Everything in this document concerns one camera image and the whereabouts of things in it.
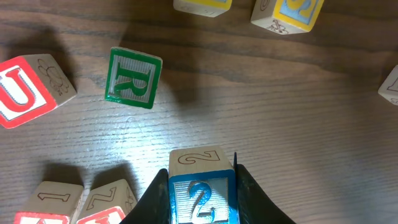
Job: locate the red U block lower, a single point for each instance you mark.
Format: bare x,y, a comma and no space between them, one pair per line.
31,86

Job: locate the green R block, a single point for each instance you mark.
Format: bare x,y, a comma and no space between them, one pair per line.
133,77

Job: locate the red I block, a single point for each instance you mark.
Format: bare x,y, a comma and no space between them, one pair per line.
108,204

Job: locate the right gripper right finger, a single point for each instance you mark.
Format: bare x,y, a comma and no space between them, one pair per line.
254,206

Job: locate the blue 2 block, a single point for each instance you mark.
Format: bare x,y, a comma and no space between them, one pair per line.
202,186

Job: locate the yellow block centre right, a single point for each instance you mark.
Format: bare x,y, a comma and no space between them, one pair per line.
286,16

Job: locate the yellow block centre left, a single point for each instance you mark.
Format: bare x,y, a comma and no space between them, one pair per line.
208,8

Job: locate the yellow block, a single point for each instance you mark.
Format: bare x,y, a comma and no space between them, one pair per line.
286,16
208,8

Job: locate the red A block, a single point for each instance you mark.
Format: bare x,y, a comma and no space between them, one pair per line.
52,203

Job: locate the blue P block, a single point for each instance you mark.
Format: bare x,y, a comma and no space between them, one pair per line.
389,88

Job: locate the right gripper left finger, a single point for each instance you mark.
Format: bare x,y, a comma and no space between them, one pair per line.
154,205

